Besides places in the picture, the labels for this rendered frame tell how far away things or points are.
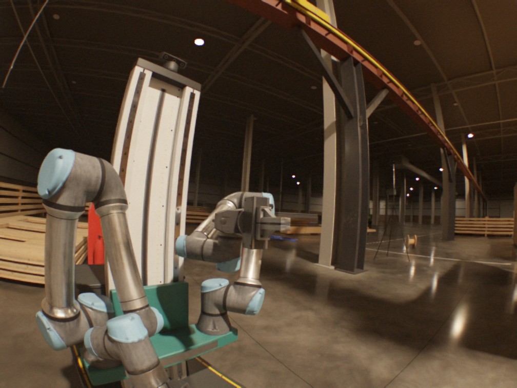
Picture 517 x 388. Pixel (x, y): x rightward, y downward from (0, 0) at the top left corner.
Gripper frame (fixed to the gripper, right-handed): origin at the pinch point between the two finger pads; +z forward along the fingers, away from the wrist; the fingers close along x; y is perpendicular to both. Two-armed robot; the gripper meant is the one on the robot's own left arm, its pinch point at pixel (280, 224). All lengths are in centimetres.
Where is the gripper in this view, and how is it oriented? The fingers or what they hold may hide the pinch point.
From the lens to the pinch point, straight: 50.9
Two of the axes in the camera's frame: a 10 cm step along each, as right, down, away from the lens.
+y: 8.6, 0.9, 5.0
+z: 5.0, -0.8, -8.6
